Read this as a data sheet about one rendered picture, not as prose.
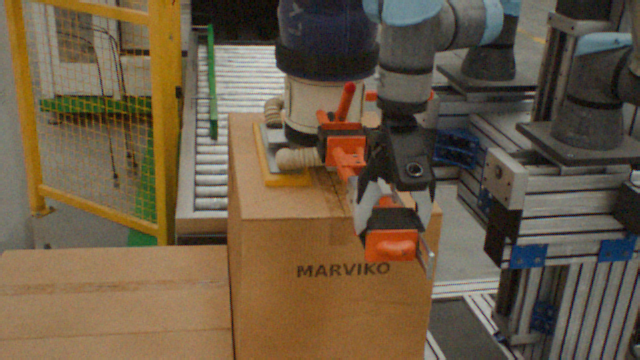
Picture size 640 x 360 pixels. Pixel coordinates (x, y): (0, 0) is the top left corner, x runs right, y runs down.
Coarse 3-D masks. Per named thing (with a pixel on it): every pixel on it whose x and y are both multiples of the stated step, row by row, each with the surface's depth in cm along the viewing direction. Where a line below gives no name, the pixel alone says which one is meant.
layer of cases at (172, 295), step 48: (0, 288) 180; (48, 288) 181; (96, 288) 182; (144, 288) 183; (192, 288) 184; (0, 336) 163; (48, 336) 164; (96, 336) 165; (144, 336) 166; (192, 336) 166
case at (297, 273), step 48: (240, 144) 168; (240, 192) 145; (288, 192) 146; (336, 192) 148; (240, 240) 140; (288, 240) 139; (336, 240) 140; (432, 240) 144; (240, 288) 143; (288, 288) 143; (336, 288) 145; (384, 288) 147; (432, 288) 149; (240, 336) 147; (288, 336) 148; (336, 336) 150; (384, 336) 152
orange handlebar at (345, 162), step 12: (372, 96) 165; (432, 96) 168; (324, 120) 146; (348, 120) 148; (336, 156) 130; (348, 156) 128; (360, 156) 129; (336, 168) 130; (348, 168) 124; (360, 168) 129; (384, 204) 113; (408, 240) 102; (384, 252) 101; (396, 252) 101; (408, 252) 102
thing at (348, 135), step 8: (320, 128) 137; (328, 128) 140; (336, 128) 140; (344, 128) 140; (352, 128) 140; (360, 128) 141; (320, 136) 135; (328, 136) 136; (336, 136) 136; (344, 136) 137; (352, 136) 137; (360, 136) 137; (320, 144) 139; (328, 144) 133; (336, 144) 133; (344, 144) 133; (352, 144) 133; (360, 144) 134; (320, 152) 136; (328, 152) 133; (352, 152) 134; (328, 160) 134
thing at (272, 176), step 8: (256, 128) 173; (264, 128) 172; (272, 128) 167; (280, 128) 167; (256, 136) 169; (264, 136) 167; (256, 144) 166; (264, 144) 163; (264, 152) 160; (272, 152) 159; (264, 160) 156; (272, 160) 155; (264, 168) 152; (272, 168) 151; (304, 168) 153; (264, 176) 149; (272, 176) 149; (280, 176) 149; (288, 176) 149; (296, 176) 149; (304, 176) 149; (264, 184) 148; (272, 184) 148; (280, 184) 148; (288, 184) 148; (296, 184) 149; (304, 184) 149
